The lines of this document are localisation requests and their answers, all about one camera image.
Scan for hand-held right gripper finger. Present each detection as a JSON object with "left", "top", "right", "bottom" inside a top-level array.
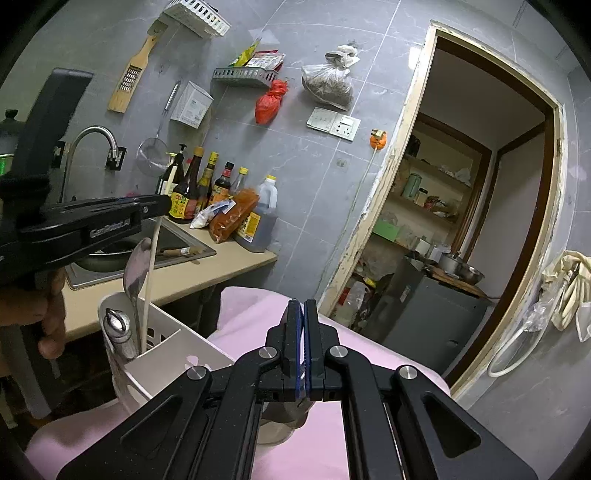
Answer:
[
  {"left": 303, "top": 299, "right": 539, "bottom": 480},
  {"left": 55, "top": 299, "right": 306, "bottom": 480}
]

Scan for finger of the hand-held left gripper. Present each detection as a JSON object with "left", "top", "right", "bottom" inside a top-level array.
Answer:
[{"left": 39, "top": 193, "right": 173, "bottom": 219}]

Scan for metal spoon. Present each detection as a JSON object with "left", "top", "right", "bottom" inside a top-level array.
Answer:
[{"left": 123, "top": 237, "right": 154, "bottom": 352}]

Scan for wooden chopstick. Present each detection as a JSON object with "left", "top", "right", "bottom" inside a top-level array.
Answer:
[{"left": 142, "top": 216, "right": 163, "bottom": 350}]

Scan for metal peeler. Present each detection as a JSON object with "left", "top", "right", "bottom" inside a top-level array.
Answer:
[{"left": 105, "top": 308, "right": 140, "bottom": 361}]

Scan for white plastic utensil holder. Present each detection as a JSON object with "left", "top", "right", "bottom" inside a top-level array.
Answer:
[{"left": 97, "top": 293, "right": 311, "bottom": 446}]

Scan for person's left hand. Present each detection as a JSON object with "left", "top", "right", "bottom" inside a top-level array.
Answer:
[{"left": 0, "top": 269, "right": 68, "bottom": 361}]

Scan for dark pump bottle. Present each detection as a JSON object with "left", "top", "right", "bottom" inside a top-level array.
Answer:
[{"left": 154, "top": 143, "right": 188, "bottom": 197}]

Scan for dark sauce bottle yellow label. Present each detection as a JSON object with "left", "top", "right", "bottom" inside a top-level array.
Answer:
[{"left": 168, "top": 146, "right": 206, "bottom": 225}]

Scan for metal mesh strainer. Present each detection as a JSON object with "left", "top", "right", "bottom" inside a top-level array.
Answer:
[{"left": 136, "top": 82, "right": 182, "bottom": 177}]

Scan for steel kitchen sink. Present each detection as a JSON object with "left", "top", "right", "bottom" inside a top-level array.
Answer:
[{"left": 64, "top": 216, "right": 218, "bottom": 292}]

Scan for dark pan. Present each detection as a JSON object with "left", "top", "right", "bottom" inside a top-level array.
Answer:
[{"left": 75, "top": 239, "right": 140, "bottom": 274}]

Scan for white plastic bottle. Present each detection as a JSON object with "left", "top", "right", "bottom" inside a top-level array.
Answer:
[{"left": 339, "top": 280, "right": 371, "bottom": 325}]

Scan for white and blue packet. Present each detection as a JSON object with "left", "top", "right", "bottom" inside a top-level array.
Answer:
[{"left": 189, "top": 199, "right": 236, "bottom": 230}]

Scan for yellow cap sauce bottle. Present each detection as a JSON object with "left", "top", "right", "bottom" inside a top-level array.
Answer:
[{"left": 197, "top": 152, "right": 221, "bottom": 209}]

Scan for red label sauce bottle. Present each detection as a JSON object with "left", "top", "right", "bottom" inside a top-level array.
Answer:
[{"left": 208, "top": 161, "right": 236, "bottom": 206}]

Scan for chrome faucet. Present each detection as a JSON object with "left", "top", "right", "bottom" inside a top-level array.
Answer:
[{"left": 59, "top": 125, "right": 123, "bottom": 205}]

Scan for orange snack packet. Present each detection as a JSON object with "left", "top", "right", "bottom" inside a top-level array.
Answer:
[{"left": 208, "top": 186, "right": 261, "bottom": 245}]

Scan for beige kitchen counter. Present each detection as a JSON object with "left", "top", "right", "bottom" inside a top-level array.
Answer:
[{"left": 59, "top": 225, "right": 279, "bottom": 343}]

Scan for small clear bottle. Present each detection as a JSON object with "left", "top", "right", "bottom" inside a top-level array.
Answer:
[{"left": 229, "top": 167, "right": 250, "bottom": 195}]

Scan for grey cabinet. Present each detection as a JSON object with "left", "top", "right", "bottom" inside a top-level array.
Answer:
[{"left": 359, "top": 255, "right": 493, "bottom": 376}]

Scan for large dark oil jug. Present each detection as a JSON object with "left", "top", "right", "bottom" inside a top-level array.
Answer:
[{"left": 233, "top": 174, "right": 280, "bottom": 254}]

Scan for wooden grater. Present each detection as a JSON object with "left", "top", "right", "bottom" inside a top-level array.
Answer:
[{"left": 107, "top": 25, "right": 167, "bottom": 114}]

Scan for green box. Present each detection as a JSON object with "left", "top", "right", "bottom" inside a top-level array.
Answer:
[{"left": 371, "top": 219, "right": 400, "bottom": 244}]

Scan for red plastic bag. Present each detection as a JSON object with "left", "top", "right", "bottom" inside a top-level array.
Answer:
[{"left": 254, "top": 79, "right": 290, "bottom": 126}]

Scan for wooden cutting board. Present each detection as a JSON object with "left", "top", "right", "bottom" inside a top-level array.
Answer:
[{"left": 426, "top": 265, "right": 491, "bottom": 299}]

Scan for metal bowls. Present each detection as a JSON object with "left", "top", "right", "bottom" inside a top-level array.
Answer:
[{"left": 436, "top": 251, "right": 486, "bottom": 285}]

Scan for colourful seasoning packets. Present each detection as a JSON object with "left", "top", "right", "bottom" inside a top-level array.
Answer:
[{"left": 230, "top": 39, "right": 286, "bottom": 70}]

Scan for green thermos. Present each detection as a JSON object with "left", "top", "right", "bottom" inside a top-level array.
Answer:
[{"left": 400, "top": 172, "right": 422, "bottom": 200}]

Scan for pink tablecloth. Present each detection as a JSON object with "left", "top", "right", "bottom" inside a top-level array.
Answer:
[{"left": 24, "top": 285, "right": 452, "bottom": 480}]

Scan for wooden pantry shelf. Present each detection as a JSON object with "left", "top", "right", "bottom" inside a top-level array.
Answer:
[{"left": 368, "top": 114, "right": 493, "bottom": 260}]

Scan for clear bag of dried goods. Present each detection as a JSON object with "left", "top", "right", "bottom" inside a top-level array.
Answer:
[{"left": 300, "top": 44, "right": 361, "bottom": 112}]

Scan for clear plastic bag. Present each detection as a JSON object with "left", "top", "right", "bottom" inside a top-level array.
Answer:
[{"left": 523, "top": 294, "right": 563, "bottom": 334}]

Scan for wooden handled knife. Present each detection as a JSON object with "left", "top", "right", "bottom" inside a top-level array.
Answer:
[{"left": 156, "top": 246, "right": 205, "bottom": 260}]

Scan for white wall box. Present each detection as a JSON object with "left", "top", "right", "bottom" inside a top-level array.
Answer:
[{"left": 169, "top": 80, "right": 214, "bottom": 129}]

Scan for white power cable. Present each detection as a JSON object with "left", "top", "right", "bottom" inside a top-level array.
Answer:
[{"left": 342, "top": 148, "right": 376, "bottom": 243}]

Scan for white wall basket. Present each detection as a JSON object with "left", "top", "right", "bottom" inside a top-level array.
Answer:
[{"left": 159, "top": 0, "right": 232, "bottom": 39}]

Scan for white wall switch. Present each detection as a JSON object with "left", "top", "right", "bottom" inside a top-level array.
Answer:
[{"left": 307, "top": 106, "right": 341, "bottom": 133}]

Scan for white wall socket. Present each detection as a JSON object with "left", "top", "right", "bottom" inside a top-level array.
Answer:
[{"left": 329, "top": 115, "right": 362, "bottom": 142}]

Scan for worn door frame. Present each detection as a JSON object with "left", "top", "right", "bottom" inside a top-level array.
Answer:
[{"left": 318, "top": 20, "right": 567, "bottom": 403}]

